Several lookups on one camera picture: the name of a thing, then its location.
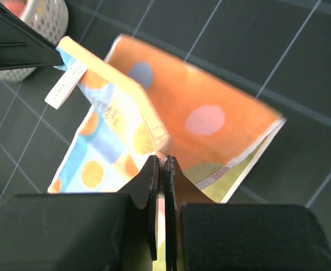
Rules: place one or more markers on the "pink brown towel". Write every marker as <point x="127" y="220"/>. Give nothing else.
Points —
<point x="14" y="6"/>

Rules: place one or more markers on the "orange polka dot towel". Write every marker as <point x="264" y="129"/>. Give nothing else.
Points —
<point x="160" y="152"/>

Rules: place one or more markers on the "white perforated plastic basket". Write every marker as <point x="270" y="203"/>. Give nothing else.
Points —
<point x="50" y="20"/>

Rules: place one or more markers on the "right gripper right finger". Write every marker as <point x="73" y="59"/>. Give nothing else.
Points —
<point x="247" y="237"/>

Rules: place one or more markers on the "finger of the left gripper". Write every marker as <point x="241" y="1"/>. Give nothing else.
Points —
<point x="22" y="47"/>

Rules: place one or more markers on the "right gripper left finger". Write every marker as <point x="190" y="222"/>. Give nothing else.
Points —
<point x="69" y="231"/>

